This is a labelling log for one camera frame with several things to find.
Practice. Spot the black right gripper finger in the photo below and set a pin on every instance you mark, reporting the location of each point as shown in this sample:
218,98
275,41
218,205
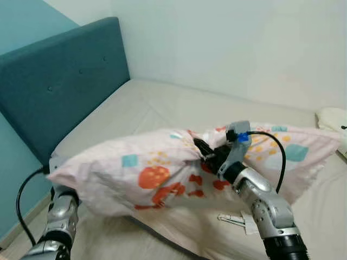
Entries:
203,147

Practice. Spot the pink patterned pillow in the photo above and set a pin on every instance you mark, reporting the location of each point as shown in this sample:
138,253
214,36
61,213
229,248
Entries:
108,173

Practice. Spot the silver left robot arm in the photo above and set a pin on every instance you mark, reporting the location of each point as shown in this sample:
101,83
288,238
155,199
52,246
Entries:
59,216

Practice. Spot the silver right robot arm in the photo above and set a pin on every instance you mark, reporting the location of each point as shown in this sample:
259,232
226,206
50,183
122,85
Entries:
265,203

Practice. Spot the bed with beige sheet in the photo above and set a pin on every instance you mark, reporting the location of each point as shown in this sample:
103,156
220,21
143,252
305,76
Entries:
162,108

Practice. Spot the cream cartoon print blanket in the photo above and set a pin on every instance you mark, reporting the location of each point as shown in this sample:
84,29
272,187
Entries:
331,119

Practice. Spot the teal upholstered headboard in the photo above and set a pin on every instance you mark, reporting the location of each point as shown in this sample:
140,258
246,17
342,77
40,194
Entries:
54,81

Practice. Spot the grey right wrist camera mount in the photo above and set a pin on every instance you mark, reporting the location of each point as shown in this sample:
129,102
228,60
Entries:
236,151

